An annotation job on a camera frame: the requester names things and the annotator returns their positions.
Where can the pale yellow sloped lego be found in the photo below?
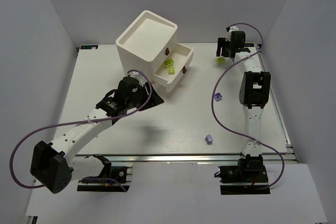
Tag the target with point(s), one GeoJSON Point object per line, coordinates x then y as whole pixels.
{"type": "Point", "coordinates": [168, 63]}

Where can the yellow-green lego brick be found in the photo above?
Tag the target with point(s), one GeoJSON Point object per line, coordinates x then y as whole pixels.
{"type": "Point", "coordinates": [220, 60]}

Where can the light purple lego brick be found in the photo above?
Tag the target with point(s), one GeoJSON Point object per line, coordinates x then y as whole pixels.
{"type": "Point", "coordinates": [208, 139]}

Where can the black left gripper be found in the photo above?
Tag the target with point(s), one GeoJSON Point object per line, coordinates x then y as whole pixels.
{"type": "Point", "coordinates": [148, 98]}

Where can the green yellow lego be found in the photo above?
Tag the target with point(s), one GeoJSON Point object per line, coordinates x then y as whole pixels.
{"type": "Point", "coordinates": [171, 70]}

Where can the blue label sticker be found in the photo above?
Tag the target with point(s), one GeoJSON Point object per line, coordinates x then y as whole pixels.
{"type": "Point", "coordinates": [249, 44]}
{"type": "Point", "coordinates": [88, 47]}

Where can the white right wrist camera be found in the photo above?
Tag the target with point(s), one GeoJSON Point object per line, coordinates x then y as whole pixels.
{"type": "Point", "coordinates": [232, 28]}

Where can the blue label sticker right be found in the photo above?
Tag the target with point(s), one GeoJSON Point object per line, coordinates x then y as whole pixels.
{"type": "Point", "coordinates": [249, 44]}

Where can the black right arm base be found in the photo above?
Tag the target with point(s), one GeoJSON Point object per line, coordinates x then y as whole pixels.
{"type": "Point", "coordinates": [248, 177]}

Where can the aluminium front rail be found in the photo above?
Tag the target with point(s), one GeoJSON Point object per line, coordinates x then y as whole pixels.
{"type": "Point", "coordinates": [288, 157]}

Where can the purple lego brick hollow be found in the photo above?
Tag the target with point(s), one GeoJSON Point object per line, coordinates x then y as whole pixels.
{"type": "Point", "coordinates": [218, 97]}

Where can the blue label sticker left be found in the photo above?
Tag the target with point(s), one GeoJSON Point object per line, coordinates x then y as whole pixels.
{"type": "Point", "coordinates": [88, 47]}

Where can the white drawer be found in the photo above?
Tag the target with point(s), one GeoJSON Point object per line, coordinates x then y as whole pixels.
{"type": "Point", "coordinates": [182, 57]}

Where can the white drawer cabinet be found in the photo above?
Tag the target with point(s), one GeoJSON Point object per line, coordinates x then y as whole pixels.
{"type": "Point", "coordinates": [146, 42]}

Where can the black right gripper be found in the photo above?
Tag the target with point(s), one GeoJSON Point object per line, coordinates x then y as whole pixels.
{"type": "Point", "coordinates": [222, 48]}

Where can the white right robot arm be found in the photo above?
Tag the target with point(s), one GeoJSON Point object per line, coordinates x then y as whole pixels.
{"type": "Point", "coordinates": [255, 86]}

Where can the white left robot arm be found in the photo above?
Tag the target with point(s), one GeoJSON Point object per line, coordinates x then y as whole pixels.
{"type": "Point", "coordinates": [54, 163]}

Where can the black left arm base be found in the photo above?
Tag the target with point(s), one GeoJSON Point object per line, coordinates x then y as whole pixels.
{"type": "Point", "coordinates": [98, 174]}

